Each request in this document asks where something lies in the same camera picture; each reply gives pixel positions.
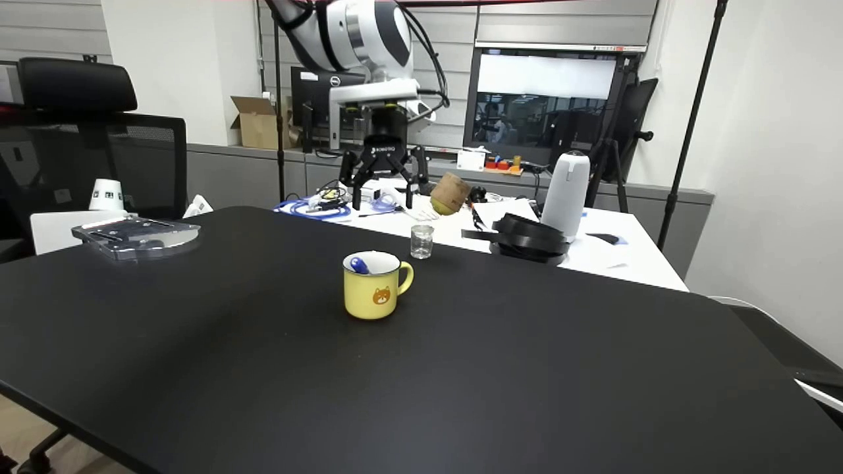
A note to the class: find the black monitor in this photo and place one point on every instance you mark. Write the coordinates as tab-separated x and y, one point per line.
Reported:
316	95

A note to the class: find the stand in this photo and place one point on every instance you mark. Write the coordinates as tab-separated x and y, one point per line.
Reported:
279	118
691	125

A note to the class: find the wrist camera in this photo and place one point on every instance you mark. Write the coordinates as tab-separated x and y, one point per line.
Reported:
421	110

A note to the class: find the large wall screen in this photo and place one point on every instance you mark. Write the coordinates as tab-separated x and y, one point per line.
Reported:
540	105

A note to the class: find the white table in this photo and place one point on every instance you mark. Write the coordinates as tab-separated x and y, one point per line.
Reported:
612	263

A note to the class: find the black office chair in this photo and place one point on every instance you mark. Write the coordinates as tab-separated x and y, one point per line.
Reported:
85	155

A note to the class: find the cardboard box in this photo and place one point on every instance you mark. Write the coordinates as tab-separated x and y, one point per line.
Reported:
258	125

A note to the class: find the white cylinder speaker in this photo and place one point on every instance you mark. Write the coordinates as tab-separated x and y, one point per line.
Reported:
566	194

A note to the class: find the white paper cup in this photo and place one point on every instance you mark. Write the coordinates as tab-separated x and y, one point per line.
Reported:
107	195

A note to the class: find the yellow mug with bear print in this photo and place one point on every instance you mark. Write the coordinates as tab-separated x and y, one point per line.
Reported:
372	293

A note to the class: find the row of coloured toy blocks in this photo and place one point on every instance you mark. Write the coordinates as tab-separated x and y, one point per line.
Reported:
504	164

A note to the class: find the blue marker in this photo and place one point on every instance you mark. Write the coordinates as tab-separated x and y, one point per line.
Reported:
359	265

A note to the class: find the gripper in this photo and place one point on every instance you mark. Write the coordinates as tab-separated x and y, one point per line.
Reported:
386	155

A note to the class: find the wooden cup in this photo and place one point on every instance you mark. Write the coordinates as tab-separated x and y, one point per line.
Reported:
450	192

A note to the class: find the small white box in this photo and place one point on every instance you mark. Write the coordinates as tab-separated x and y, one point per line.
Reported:
471	160

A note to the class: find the grey metal plate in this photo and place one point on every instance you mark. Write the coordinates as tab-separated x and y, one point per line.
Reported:
135	234

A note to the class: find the small black flat object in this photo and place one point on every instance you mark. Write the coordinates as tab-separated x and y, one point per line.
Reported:
602	238

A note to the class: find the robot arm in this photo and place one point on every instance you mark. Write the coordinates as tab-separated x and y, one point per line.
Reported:
359	33

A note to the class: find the small clear glass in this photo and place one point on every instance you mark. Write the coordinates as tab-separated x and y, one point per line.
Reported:
422	242

